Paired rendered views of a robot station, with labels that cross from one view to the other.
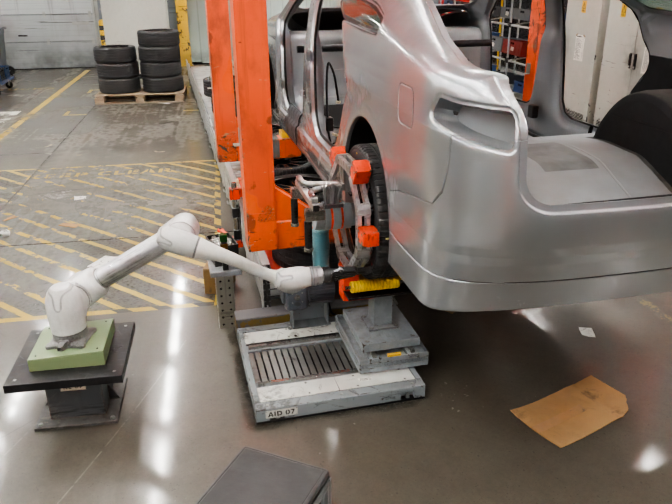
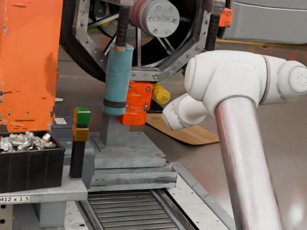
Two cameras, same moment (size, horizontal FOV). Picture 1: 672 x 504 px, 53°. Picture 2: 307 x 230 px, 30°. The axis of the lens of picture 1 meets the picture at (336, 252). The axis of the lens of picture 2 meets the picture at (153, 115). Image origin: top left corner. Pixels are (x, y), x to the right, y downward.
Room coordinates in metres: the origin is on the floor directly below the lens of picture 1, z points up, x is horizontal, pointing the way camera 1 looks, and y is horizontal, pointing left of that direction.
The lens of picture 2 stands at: (3.37, 2.10, 1.18)
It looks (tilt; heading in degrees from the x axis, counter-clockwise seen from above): 19 degrees down; 260
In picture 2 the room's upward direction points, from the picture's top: 9 degrees clockwise
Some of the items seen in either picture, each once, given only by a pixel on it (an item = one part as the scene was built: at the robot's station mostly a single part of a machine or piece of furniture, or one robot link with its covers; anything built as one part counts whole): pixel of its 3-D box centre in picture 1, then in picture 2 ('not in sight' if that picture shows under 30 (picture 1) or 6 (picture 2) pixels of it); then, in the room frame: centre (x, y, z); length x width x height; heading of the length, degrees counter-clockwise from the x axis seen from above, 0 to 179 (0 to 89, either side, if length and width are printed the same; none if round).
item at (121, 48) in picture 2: (294, 211); (122, 27); (3.17, 0.21, 0.83); 0.04 x 0.04 x 0.16
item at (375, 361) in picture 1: (379, 338); (110, 163); (3.10, -0.23, 0.13); 0.50 x 0.36 x 0.10; 14
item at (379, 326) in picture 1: (380, 306); (115, 123); (3.10, -0.23, 0.32); 0.40 x 0.30 x 0.28; 14
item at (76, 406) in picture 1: (79, 378); not in sight; (2.72, 1.23, 0.15); 0.50 x 0.50 x 0.30; 9
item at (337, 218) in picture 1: (334, 214); (152, 14); (3.05, 0.01, 0.85); 0.21 x 0.14 x 0.14; 104
